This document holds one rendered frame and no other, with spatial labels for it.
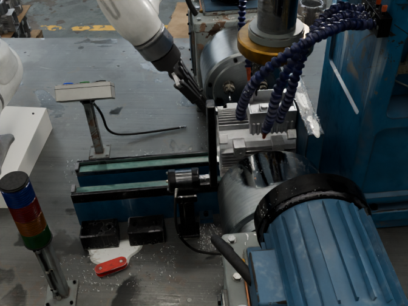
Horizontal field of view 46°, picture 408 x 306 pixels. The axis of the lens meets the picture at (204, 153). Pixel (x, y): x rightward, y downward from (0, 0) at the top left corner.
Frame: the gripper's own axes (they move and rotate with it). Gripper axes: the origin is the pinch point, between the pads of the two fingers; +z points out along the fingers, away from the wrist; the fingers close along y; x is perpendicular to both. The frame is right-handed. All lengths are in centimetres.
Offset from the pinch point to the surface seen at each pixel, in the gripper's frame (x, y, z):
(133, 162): 28.1, -0.6, 5.2
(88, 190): 38.7, -10.9, -0.9
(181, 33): 51, 223, 81
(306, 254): -21, -69, -17
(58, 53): 67, 89, -4
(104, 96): 28.0, 15.3, -10.0
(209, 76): -1.9, 15.2, 2.0
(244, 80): -10.0, 14.7, 9.1
